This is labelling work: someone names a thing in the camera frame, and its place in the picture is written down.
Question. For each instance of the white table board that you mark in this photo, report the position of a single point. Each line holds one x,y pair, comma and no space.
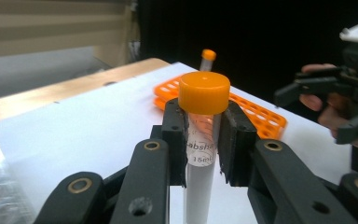
90,133

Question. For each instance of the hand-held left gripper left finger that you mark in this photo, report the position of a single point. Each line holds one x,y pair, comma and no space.
146,180

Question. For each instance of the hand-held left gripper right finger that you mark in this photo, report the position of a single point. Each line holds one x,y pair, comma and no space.
276,180

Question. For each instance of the orange cap test tube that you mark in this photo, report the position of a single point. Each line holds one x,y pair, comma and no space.
203,93
208,57

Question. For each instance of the beige wooden furniture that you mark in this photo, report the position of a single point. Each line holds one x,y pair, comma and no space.
43,28

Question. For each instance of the black curtain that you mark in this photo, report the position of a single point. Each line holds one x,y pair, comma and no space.
261,37

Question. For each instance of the wooden table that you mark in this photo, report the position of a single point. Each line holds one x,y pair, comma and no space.
59,90

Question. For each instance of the orange plastic test tube rack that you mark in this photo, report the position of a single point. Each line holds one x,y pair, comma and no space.
261,116

